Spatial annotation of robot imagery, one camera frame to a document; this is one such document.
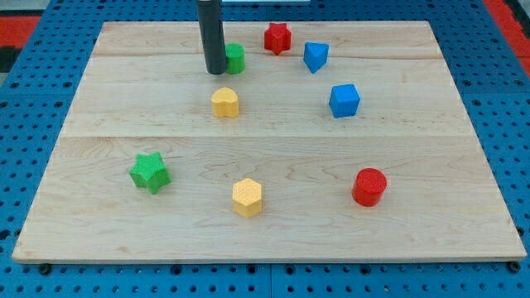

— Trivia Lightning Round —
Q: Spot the green cylinder block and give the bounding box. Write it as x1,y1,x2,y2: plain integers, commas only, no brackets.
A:
225,43,245,75

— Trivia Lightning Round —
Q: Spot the blue triangle block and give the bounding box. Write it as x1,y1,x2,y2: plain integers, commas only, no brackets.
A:
303,42,330,74

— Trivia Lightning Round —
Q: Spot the yellow hexagon block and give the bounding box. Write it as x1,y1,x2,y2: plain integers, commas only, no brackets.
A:
232,178,263,219

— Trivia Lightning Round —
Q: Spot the red cylinder block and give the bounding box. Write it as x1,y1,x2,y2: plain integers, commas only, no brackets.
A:
351,168,388,207

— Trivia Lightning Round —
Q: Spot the blue cube block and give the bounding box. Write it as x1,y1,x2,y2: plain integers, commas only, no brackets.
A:
329,84,361,118

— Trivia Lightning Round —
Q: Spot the light wooden board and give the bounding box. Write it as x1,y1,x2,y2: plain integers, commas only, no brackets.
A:
12,21,527,264

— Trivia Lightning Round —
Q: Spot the red star block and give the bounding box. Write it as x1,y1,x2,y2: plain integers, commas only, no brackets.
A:
264,22,292,55

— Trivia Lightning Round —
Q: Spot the green star block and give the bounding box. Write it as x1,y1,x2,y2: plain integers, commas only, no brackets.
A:
129,151,171,195

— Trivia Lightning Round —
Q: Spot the yellow heart block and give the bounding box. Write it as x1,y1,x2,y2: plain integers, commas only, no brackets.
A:
210,87,239,118

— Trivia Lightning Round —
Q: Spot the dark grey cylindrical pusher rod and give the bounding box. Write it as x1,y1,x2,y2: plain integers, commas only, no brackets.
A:
196,0,227,75

